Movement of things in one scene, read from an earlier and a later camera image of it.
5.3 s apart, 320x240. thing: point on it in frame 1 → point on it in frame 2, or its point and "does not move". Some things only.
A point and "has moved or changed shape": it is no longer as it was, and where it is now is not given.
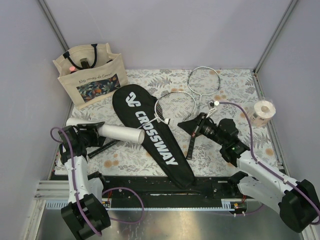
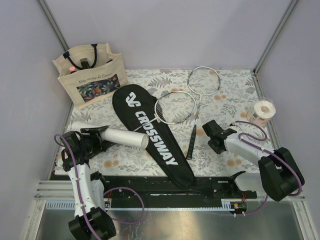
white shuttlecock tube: (112, 131) has moved or changed shape
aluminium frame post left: (51, 20) does not move
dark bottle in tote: (84, 63) does not move
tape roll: (263, 111) does not move
